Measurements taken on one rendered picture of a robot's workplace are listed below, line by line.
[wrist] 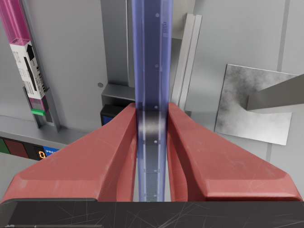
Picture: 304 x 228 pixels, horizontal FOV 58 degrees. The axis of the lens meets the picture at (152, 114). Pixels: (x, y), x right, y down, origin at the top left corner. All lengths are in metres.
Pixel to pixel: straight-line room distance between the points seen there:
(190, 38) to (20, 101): 0.51
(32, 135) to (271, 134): 0.86
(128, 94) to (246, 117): 0.83
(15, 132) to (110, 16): 0.19
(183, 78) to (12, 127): 0.47
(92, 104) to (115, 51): 0.08
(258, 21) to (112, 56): 0.92
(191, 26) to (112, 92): 0.54
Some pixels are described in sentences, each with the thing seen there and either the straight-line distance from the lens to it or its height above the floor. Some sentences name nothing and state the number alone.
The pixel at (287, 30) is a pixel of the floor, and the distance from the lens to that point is 1.12.
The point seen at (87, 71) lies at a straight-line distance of 0.26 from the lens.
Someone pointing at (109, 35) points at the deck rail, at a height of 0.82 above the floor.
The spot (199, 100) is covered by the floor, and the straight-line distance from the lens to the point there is 1.02.
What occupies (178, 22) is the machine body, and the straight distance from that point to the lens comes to 0.83.
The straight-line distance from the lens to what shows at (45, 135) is 0.33.
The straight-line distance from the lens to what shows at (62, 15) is 0.24.
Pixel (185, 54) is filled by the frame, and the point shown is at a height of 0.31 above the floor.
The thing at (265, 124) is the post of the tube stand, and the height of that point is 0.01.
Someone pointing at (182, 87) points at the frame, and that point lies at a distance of 0.72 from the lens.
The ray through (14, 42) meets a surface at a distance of 0.27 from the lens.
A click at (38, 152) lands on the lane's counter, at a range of 0.42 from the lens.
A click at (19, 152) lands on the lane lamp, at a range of 0.44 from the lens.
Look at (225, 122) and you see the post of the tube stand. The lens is 1.02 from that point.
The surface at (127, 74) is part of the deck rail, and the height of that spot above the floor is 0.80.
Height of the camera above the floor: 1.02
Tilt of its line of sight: 82 degrees down
